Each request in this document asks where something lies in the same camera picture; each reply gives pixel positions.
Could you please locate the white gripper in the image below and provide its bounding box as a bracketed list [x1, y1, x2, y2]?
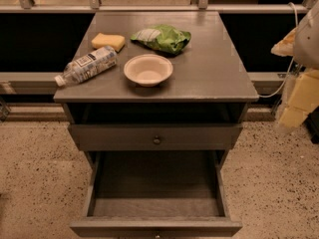
[271, 1, 319, 128]

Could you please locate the clear plastic water bottle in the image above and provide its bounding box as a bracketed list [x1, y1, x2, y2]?
[55, 46, 117, 87]

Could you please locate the grey wooden drawer cabinet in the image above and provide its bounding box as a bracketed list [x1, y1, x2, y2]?
[53, 10, 260, 171]

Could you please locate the closed grey upper drawer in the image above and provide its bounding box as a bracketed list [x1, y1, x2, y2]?
[69, 123, 242, 151]

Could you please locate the round metal drawer knob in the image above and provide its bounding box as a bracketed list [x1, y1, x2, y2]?
[153, 135, 161, 144]

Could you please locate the open grey bottom drawer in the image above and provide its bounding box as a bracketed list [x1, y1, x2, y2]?
[70, 151, 242, 239]

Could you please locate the green chip bag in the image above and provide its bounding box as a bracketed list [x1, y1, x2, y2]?
[131, 24, 191, 55]

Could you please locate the white paper bowl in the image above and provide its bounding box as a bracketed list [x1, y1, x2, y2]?
[124, 54, 173, 87]

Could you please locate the yellow sponge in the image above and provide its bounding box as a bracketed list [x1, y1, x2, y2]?
[91, 33, 126, 52]

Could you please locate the white cable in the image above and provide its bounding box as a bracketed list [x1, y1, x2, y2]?
[258, 1, 300, 100]

